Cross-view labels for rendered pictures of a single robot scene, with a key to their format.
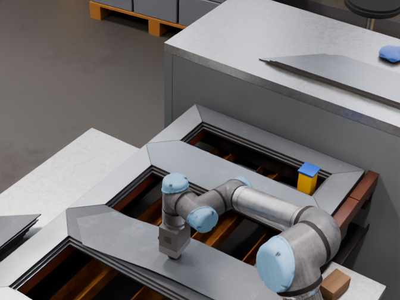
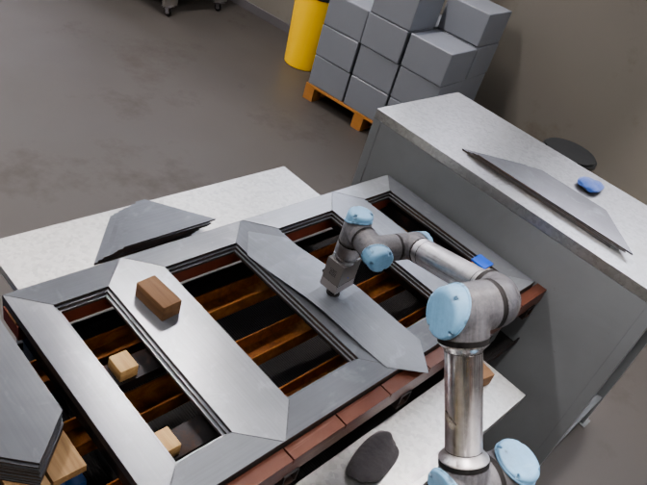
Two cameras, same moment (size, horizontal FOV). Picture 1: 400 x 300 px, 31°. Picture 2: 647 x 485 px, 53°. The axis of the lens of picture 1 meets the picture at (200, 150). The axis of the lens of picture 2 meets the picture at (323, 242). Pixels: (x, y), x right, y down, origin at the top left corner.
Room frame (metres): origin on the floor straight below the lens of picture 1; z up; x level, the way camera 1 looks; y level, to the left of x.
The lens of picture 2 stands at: (0.04, 0.05, 2.11)
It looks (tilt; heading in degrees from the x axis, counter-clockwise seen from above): 35 degrees down; 3
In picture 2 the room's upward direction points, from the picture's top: 18 degrees clockwise
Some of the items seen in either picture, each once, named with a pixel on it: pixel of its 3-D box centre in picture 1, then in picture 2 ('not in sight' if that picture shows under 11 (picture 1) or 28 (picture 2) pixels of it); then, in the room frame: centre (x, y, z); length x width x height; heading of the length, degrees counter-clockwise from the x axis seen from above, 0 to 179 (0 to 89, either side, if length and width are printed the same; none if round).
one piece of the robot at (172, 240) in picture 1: (172, 231); (339, 267); (1.58, 0.08, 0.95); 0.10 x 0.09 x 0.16; 62
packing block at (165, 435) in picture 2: not in sight; (164, 445); (0.92, 0.31, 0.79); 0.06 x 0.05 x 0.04; 58
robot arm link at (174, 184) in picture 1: (175, 194); (356, 227); (1.57, 0.06, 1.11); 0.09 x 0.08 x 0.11; 39
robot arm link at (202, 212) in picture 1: (201, 210); (377, 249); (1.51, -0.01, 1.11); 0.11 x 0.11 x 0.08; 39
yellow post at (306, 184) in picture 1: (305, 192); not in sight; (1.99, -0.39, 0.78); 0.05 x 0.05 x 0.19; 58
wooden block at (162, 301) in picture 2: not in sight; (158, 297); (1.28, 0.50, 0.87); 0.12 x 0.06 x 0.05; 62
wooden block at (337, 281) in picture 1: (333, 286); (475, 376); (1.61, -0.45, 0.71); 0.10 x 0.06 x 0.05; 137
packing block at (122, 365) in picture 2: not in sight; (122, 366); (1.09, 0.50, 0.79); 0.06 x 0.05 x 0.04; 58
